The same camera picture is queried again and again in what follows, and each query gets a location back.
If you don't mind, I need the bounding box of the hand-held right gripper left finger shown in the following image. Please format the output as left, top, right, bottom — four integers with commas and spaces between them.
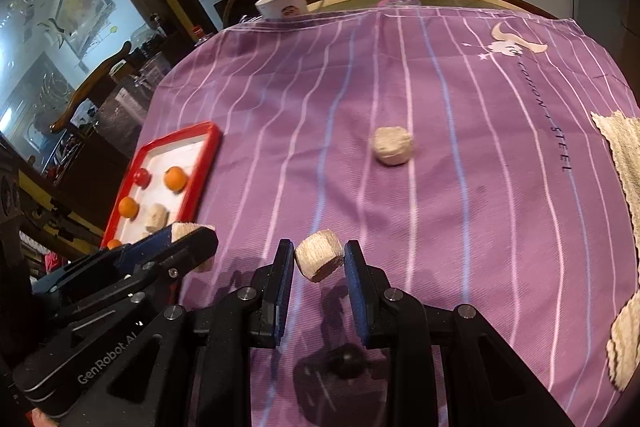
95, 239, 296, 427

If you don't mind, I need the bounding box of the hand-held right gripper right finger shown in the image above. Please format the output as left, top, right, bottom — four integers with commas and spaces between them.
344, 239, 576, 427

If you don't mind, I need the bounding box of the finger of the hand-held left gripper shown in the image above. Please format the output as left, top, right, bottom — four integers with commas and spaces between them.
55, 228, 219, 329
32, 226, 176, 297

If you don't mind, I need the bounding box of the long sugarcane piece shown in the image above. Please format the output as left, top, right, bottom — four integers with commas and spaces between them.
170, 222, 216, 274

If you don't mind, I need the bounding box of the short sugarcane piece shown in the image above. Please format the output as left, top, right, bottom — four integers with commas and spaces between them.
295, 229, 345, 283
144, 203, 169, 233
371, 127, 415, 166

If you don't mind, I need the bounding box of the large orange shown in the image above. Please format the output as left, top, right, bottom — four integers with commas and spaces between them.
164, 166, 189, 192

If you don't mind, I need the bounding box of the red rimmed white tray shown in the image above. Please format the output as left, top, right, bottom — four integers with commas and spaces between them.
101, 121, 223, 251

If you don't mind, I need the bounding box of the purple striped cloth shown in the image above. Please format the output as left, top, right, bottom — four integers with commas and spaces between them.
107, 4, 640, 427

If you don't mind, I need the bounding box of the curved wooden armchair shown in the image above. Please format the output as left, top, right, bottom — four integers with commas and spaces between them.
50, 41, 132, 134

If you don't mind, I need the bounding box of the white cartoon mug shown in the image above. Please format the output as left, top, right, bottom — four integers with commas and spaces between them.
255, 0, 326, 22

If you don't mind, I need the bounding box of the cream fluffy towel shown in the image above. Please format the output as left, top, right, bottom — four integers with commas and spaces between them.
591, 109, 640, 391

